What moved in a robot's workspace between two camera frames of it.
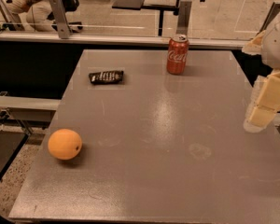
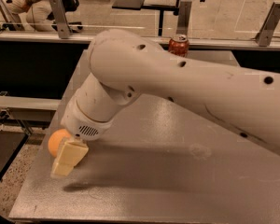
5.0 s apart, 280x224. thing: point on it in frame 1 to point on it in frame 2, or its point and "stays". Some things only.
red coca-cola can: (177, 54) stays
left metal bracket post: (60, 15) stays
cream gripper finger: (273, 96) to (70, 155)
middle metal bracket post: (183, 19) stays
